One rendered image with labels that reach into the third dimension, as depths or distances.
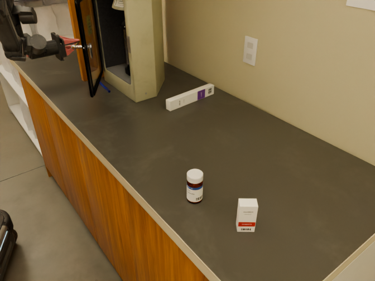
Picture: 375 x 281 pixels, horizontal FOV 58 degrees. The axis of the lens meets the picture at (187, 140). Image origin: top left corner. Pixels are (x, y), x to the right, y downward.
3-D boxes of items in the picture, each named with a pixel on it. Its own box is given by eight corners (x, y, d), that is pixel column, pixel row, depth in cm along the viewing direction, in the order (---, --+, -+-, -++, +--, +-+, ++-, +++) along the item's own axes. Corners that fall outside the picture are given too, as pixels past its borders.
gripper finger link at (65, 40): (81, 36, 137) (58, 40, 132) (84, 53, 141) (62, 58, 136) (75, 32, 141) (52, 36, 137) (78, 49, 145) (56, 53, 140)
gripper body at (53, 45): (60, 35, 132) (41, 38, 128) (66, 60, 137) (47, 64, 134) (54, 31, 136) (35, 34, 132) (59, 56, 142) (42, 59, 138)
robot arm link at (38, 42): (8, 38, 129) (9, 60, 128) (9, 25, 119) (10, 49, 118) (42, 41, 135) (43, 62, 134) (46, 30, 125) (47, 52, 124)
